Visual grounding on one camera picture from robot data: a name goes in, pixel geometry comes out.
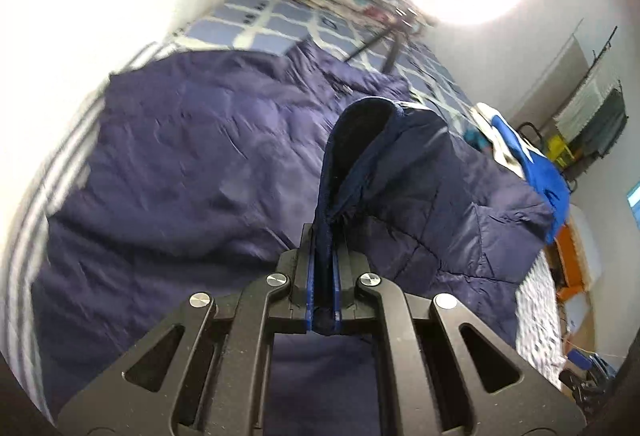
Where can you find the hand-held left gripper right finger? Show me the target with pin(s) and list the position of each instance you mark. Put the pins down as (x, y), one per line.
(336, 286)

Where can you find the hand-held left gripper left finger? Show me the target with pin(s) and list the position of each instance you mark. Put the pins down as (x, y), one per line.
(310, 286)

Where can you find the navy puffer jacket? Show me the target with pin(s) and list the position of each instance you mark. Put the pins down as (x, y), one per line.
(200, 166)

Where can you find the dark hanging clothes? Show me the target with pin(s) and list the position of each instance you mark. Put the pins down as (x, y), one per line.
(607, 126)

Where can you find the black clothes rack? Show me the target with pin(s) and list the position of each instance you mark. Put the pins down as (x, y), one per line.
(602, 49)

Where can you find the teal cloth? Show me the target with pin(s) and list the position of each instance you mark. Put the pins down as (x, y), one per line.
(475, 140)

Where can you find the orange cloth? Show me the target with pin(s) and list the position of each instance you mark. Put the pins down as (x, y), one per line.
(565, 261)

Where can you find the blue and white garment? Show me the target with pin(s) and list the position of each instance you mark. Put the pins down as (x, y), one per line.
(545, 181)

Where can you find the black tripod stand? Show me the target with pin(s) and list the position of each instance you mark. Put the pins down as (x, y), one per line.
(387, 49)

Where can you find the white cushion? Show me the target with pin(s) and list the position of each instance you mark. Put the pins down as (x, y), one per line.
(590, 246)

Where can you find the yellow box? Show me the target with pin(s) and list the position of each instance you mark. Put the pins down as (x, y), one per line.
(561, 151)

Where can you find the blue checkered bed sheet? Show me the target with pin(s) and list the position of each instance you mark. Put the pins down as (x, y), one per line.
(280, 21)

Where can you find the blue striped bed sheet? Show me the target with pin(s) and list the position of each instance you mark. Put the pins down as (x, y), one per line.
(30, 226)

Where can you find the white leaning board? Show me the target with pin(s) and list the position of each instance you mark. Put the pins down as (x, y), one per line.
(550, 76)

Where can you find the green striped towel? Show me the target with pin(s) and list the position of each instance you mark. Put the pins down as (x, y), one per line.
(585, 106)

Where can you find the light blue board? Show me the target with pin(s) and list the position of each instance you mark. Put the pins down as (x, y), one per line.
(635, 200)

